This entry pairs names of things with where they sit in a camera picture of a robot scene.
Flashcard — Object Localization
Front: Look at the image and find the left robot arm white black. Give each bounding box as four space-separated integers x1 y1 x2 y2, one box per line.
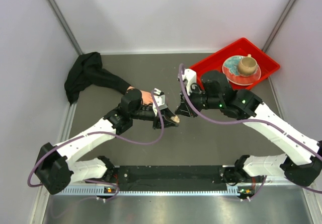
32 89 180 195

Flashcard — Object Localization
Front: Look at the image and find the red and teal plate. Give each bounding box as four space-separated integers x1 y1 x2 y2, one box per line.
222 55 262 86

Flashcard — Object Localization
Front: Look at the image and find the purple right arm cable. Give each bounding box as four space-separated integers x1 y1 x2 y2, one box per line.
178 63 322 201

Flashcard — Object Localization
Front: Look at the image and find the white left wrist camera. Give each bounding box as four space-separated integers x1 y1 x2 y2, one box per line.
152 88 168 115

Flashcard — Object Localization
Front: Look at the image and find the beige nail polish bottle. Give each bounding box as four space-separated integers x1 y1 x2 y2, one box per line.
171 116 180 124

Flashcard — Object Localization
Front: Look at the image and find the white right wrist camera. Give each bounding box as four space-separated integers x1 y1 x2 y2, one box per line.
178 68 197 96

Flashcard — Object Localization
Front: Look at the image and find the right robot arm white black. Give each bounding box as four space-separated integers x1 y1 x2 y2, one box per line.
176 67 321 187

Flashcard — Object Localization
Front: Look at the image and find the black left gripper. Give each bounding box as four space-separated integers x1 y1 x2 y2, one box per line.
131 105 179 130

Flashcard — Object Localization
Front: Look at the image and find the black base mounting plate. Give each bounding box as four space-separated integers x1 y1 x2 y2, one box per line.
85 165 255 191

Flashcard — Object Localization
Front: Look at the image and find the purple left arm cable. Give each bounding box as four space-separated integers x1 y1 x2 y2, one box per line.
27 90 166 202

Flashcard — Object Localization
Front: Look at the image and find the beige ceramic cup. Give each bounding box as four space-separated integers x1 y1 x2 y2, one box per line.
237 54 258 77

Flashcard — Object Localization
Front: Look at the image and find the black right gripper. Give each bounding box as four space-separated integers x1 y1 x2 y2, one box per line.
176 84 222 118

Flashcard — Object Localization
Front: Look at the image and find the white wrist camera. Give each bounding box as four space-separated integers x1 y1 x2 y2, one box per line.
152 88 168 115
178 68 197 96

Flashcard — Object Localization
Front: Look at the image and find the black sleeve cloth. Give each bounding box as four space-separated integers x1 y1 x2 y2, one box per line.
64 52 131 104

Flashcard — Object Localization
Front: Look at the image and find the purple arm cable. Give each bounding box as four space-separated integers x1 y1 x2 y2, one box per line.
178 63 322 201
27 90 166 202

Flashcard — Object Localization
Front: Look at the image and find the mannequin hand with long nails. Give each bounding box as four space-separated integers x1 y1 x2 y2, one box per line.
140 90 153 105

